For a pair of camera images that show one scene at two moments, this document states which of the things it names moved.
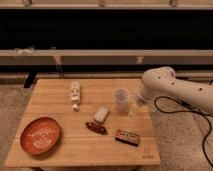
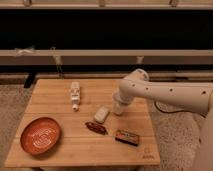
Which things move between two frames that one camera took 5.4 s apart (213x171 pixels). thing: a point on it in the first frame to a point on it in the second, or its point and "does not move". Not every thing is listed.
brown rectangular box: [127, 137] does not move
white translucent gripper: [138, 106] to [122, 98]
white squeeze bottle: [75, 95] does not move
